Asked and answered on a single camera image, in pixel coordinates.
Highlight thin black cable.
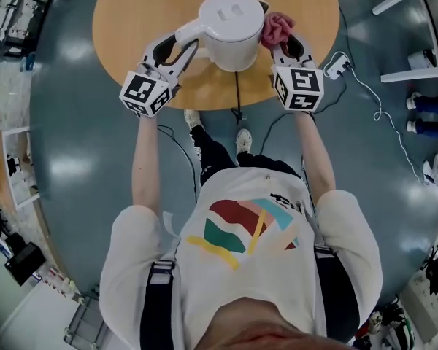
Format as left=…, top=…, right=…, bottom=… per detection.
left=155, top=123, right=199, bottom=206

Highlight person's head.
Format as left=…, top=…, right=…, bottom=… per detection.
left=200, top=296, right=355, bottom=350

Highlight white floor cable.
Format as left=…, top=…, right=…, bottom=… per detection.
left=323, top=51, right=437, bottom=187

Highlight person's left white shoe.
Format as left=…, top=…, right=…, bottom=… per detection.
left=183, top=108, right=202, bottom=130

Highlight person's right forearm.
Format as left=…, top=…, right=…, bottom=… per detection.
left=293, top=110, right=337, bottom=201

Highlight person's left forearm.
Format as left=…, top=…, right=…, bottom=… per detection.
left=130, top=113, right=161, bottom=213

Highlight dark desk with white legs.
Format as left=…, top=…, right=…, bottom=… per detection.
left=371, top=0, right=438, bottom=84

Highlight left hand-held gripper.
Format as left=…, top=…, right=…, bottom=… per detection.
left=118, top=30, right=201, bottom=119

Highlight black floor cable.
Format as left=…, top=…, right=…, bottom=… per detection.
left=258, top=0, right=350, bottom=156

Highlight black striped trousers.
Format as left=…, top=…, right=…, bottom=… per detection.
left=189, top=125, right=302, bottom=187

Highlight pink cloth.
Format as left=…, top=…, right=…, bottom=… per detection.
left=259, top=11, right=297, bottom=50

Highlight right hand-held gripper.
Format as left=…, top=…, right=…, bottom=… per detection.
left=269, top=31, right=326, bottom=114

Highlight person's white shoe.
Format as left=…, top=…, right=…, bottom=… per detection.
left=183, top=108, right=202, bottom=130
left=235, top=128, right=253, bottom=153

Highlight white printed t-shirt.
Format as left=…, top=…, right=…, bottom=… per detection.
left=99, top=166, right=383, bottom=350

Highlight black metal frame cart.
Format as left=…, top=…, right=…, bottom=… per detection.
left=0, top=0, right=58, bottom=61

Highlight black shoulder strap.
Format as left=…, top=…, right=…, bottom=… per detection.
left=139, top=260, right=176, bottom=350
left=313, top=244, right=361, bottom=344

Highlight black case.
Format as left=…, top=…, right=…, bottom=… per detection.
left=4, top=241, right=47, bottom=287

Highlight white kettle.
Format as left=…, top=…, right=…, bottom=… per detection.
left=174, top=0, right=269, bottom=73

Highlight person's right white shoe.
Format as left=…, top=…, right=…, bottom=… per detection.
left=235, top=128, right=253, bottom=153

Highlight white power strip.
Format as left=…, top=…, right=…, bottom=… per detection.
left=323, top=51, right=353, bottom=80

